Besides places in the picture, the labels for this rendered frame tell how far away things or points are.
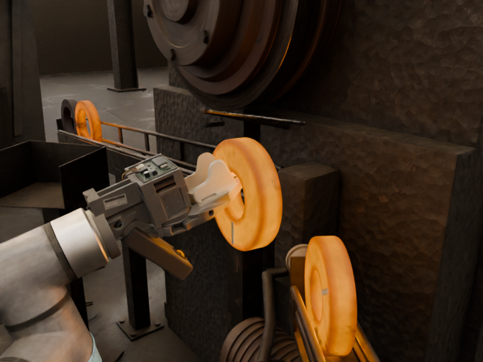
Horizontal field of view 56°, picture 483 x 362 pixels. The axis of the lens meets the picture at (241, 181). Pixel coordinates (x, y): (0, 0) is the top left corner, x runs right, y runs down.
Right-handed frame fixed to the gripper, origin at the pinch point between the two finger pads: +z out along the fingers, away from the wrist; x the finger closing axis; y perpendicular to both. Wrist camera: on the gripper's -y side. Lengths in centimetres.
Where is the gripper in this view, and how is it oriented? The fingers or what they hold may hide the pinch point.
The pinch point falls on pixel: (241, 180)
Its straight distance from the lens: 63.2
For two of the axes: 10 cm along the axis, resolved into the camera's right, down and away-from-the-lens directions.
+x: -4.8, -3.1, 8.2
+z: 8.4, -4.1, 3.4
